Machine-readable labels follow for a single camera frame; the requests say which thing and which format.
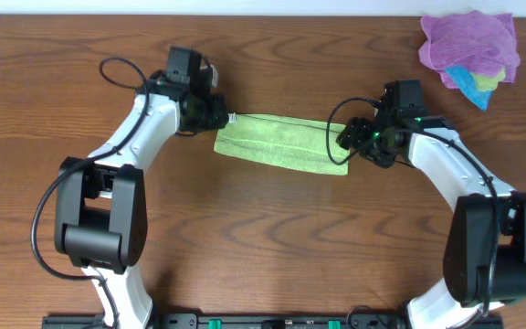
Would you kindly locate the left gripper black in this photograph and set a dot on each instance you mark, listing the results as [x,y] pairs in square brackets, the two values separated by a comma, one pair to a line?
[219,112]

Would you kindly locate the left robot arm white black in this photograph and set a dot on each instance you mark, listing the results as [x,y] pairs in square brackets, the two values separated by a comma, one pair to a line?
[101,214]

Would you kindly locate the green microfiber cloth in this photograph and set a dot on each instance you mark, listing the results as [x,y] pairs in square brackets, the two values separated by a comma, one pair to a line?
[292,143]

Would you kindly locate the yellow-green small cloth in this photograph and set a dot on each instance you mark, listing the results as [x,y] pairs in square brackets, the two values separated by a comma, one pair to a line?
[488,83]

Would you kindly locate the blue cloth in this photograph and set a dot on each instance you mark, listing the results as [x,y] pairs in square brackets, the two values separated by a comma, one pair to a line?
[467,85]

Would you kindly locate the green clamp on rail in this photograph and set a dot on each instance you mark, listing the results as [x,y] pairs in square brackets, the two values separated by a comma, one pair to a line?
[334,324]
[215,324]

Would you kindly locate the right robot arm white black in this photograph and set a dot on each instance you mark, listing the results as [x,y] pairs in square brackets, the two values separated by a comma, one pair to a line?
[484,264]

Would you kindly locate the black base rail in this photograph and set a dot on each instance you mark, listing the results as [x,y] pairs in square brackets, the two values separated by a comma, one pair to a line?
[192,321]

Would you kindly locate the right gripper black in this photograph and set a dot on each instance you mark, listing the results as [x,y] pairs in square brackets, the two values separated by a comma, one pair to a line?
[361,137]

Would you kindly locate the purple cloth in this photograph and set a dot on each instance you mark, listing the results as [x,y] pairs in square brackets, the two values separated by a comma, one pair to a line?
[483,44]

